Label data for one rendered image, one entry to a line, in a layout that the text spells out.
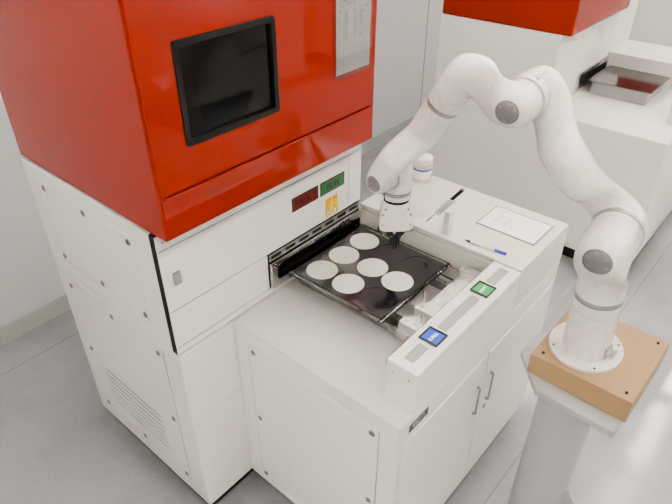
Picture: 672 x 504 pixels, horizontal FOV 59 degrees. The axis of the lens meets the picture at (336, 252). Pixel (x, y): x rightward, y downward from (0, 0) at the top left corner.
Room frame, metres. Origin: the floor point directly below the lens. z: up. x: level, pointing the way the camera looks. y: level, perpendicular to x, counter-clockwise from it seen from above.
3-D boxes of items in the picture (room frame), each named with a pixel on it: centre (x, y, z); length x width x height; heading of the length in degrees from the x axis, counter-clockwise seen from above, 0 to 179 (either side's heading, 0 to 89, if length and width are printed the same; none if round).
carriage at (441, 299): (1.37, -0.32, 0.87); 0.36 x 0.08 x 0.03; 139
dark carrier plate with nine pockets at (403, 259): (1.53, -0.11, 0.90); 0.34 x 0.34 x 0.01; 49
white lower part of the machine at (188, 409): (1.75, 0.45, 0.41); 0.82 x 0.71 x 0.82; 139
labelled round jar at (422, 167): (2.00, -0.32, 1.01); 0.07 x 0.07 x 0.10
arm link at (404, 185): (1.52, -0.17, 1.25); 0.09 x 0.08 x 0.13; 137
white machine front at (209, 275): (1.53, 0.19, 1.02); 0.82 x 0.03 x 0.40; 139
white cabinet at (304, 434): (1.52, -0.24, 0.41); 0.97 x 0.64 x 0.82; 139
